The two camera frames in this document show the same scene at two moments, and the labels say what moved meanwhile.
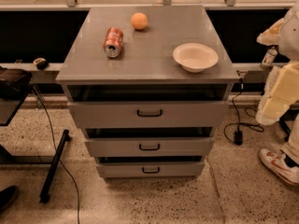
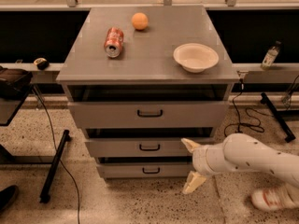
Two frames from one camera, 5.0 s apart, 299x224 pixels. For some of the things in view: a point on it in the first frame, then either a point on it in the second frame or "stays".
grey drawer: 149,147 stays
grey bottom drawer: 150,170 stays
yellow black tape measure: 41,63 stays
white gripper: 290,35 to 202,161
